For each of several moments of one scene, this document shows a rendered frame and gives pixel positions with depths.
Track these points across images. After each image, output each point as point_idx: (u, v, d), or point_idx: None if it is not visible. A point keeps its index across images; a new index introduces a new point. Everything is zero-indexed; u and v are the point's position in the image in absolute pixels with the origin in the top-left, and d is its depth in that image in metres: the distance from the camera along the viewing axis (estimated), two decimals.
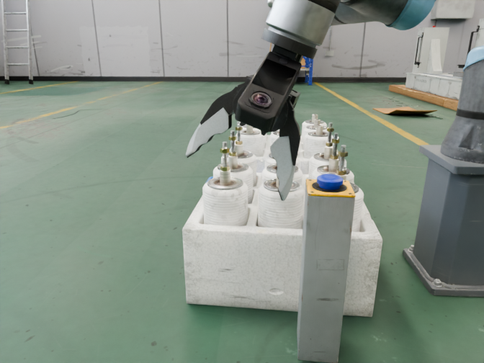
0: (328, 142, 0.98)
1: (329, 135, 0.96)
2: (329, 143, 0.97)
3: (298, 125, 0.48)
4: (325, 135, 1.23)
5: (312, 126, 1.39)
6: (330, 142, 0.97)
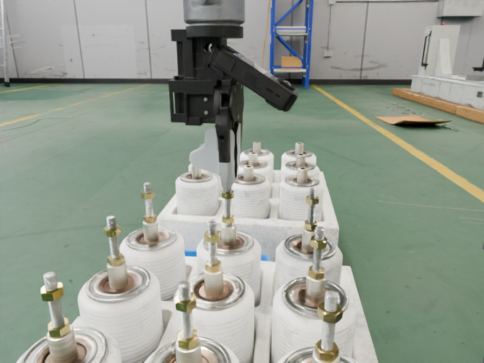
0: None
1: (311, 209, 0.52)
2: (310, 225, 0.52)
3: None
4: (310, 185, 0.79)
5: (294, 163, 0.95)
6: (312, 225, 0.52)
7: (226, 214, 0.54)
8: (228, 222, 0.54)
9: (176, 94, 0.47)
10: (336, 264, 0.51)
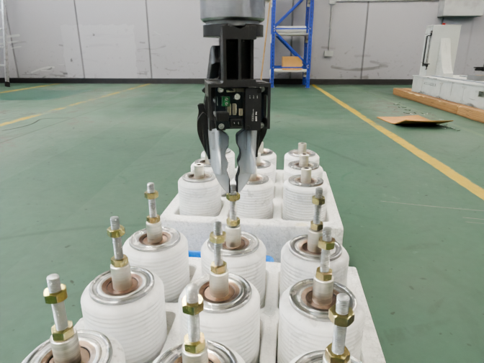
0: None
1: (317, 209, 0.51)
2: (316, 225, 0.51)
3: (196, 121, 0.48)
4: (314, 184, 0.78)
5: (298, 163, 0.94)
6: (318, 225, 0.52)
7: (230, 217, 0.53)
8: (230, 224, 0.53)
9: (261, 99, 0.43)
10: (343, 265, 0.51)
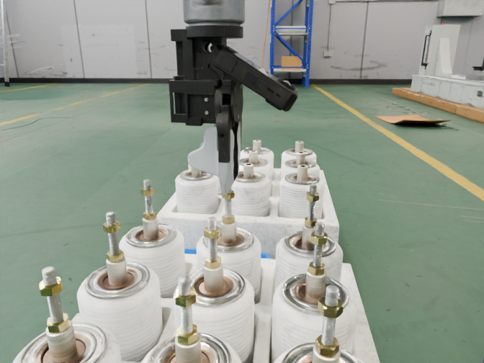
0: None
1: (311, 206, 0.52)
2: (310, 221, 0.52)
3: None
4: (310, 182, 0.79)
5: (294, 161, 0.95)
6: (312, 221, 0.52)
7: (229, 212, 0.55)
8: (226, 217, 0.55)
9: (176, 94, 0.47)
10: (336, 261, 0.51)
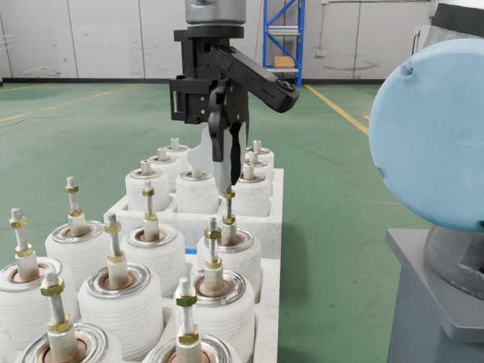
0: (225, 220, 0.54)
1: (230, 201, 0.54)
2: (232, 214, 0.55)
3: None
4: (254, 181, 0.80)
5: (248, 160, 0.96)
6: None
7: (151, 211, 0.55)
8: (155, 216, 0.56)
9: (177, 93, 0.49)
10: (251, 256, 0.53)
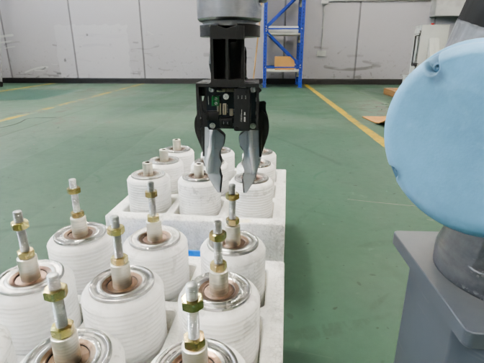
0: (230, 222, 0.53)
1: (234, 203, 0.53)
2: (236, 216, 0.54)
3: (195, 117, 0.49)
4: (257, 181, 0.80)
5: None
6: None
7: (155, 213, 0.55)
8: (159, 218, 0.55)
9: (250, 99, 0.42)
10: (256, 259, 0.52)
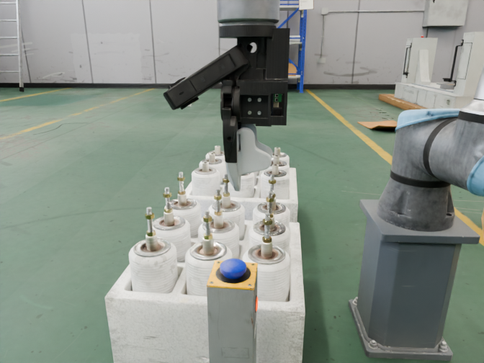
0: None
1: (273, 186, 0.96)
2: (274, 193, 0.97)
3: (231, 127, 0.45)
4: (279, 176, 1.22)
5: (272, 161, 1.38)
6: None
7: (227, 191, 0.97)
8: (229, 194, 0.97)
9: None
10: (285, 216, 0.94)
